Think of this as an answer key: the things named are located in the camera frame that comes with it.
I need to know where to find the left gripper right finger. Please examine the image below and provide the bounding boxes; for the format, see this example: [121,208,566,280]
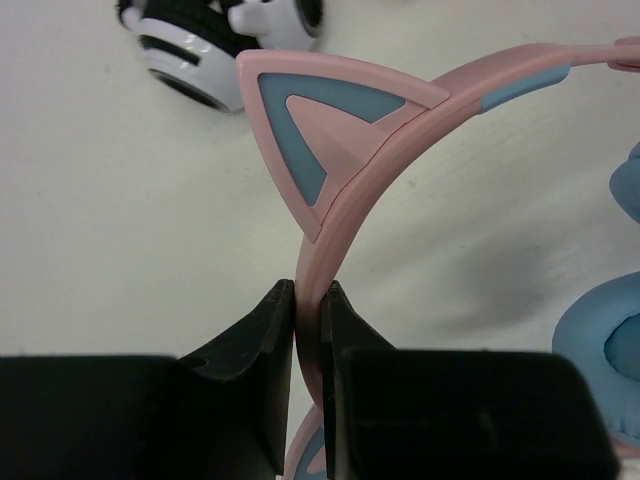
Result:
[320,283,620,479]

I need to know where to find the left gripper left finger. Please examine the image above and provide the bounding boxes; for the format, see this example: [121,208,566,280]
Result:
[1,280,293,479]

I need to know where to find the pink blue cat-ear headphones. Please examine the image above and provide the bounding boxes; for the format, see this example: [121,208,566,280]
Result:
[236,37,639,479]

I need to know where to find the white black headphones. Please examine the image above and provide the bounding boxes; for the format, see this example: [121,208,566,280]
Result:
[115,0,324,113]

